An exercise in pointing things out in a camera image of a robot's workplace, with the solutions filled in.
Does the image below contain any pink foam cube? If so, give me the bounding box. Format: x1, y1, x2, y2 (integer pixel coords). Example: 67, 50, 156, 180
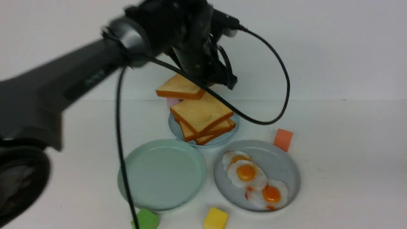
166, 98, 181, 108

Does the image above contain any fried egg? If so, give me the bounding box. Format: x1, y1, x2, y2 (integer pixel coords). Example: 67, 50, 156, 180
245, 179, 289, 211
221, 150, 252, 171
226, 160, 268, 192

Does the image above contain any green foam cube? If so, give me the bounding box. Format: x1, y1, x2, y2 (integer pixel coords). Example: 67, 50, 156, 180
137, 208, 160, 229

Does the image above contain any small blue bread plate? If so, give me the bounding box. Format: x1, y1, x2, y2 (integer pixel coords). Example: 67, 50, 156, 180
168, 113, 240, 149

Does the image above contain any mint green plate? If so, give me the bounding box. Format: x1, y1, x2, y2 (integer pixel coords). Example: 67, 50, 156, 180
125, 139, 206, 213

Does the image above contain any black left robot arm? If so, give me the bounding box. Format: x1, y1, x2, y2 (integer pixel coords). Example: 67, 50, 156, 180
0, 0, 240, 227

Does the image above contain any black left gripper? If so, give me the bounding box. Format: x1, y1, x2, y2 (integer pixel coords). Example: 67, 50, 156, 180
125, 0, 238, 90

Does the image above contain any orange foam cube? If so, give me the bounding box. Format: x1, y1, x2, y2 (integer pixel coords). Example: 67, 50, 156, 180
273, 128, 293, 153

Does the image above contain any yellow foam cube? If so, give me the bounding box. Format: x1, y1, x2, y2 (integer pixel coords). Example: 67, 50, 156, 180
203, 207, 229, 229

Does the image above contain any grey blue egg plate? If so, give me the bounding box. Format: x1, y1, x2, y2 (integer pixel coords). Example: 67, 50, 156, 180
212, 140, 301, 213

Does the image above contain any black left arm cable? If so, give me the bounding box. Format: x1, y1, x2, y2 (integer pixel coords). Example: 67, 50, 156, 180
102, 25, 290, 229

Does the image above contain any toast slice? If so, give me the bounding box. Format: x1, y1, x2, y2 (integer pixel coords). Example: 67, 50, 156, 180
174, 117, 236, 142
169, 93, 234, 137
194, 134, 222, 145
156, 74, 211, 100

